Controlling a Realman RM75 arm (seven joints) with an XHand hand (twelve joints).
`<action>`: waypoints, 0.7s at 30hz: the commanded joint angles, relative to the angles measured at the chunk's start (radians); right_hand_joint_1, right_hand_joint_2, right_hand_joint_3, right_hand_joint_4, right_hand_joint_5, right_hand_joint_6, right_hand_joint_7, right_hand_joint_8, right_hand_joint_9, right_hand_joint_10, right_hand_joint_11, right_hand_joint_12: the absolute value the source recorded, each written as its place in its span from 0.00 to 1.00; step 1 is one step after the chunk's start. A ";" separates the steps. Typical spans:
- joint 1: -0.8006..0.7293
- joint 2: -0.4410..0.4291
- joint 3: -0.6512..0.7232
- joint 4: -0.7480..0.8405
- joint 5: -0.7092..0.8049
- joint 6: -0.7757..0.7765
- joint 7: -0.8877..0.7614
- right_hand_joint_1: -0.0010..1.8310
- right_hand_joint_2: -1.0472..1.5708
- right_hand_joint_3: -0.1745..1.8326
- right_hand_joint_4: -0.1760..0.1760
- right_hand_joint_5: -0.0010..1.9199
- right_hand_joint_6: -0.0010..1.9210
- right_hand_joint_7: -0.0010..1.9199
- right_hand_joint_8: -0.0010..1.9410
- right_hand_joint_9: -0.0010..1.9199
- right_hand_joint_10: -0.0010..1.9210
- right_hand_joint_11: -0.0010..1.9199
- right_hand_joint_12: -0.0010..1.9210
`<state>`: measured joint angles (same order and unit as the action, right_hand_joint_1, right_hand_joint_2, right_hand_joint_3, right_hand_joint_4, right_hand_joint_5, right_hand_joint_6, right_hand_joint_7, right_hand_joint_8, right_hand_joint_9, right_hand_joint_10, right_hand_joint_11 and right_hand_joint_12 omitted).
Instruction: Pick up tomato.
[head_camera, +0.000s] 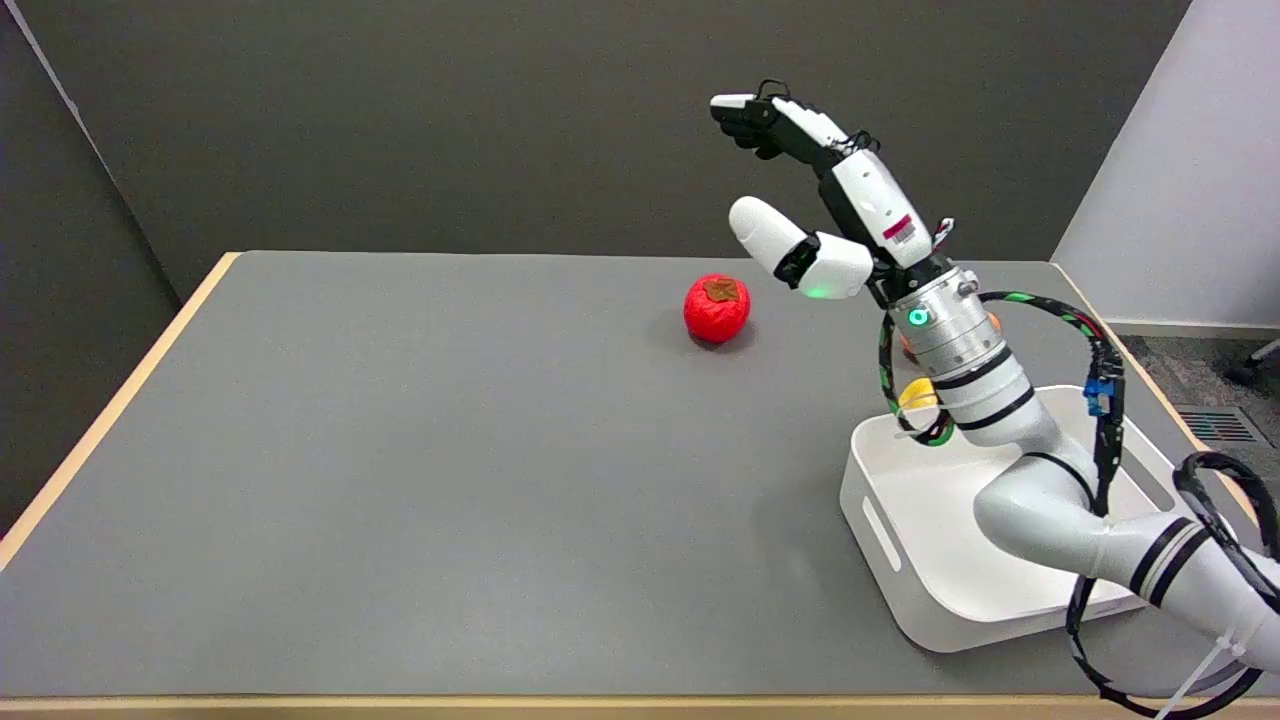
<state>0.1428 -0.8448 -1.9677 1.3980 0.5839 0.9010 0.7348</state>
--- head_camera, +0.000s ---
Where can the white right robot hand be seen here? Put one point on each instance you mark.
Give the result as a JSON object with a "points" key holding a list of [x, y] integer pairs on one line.
{"points": [[868, 200]]}

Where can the black floor vent grille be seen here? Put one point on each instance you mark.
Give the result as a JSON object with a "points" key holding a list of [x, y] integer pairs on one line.
{"points": [[1216, 425]]}

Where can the yellow fruit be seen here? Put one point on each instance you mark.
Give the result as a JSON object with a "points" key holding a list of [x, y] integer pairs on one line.
{"points": [[916, 394]]}

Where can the black chair base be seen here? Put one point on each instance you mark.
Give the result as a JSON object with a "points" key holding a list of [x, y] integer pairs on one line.
{"points": [[1252, 366]]}

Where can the white plastic bin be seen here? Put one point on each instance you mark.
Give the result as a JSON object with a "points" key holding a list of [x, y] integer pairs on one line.
{"points": [[930, 540]]}

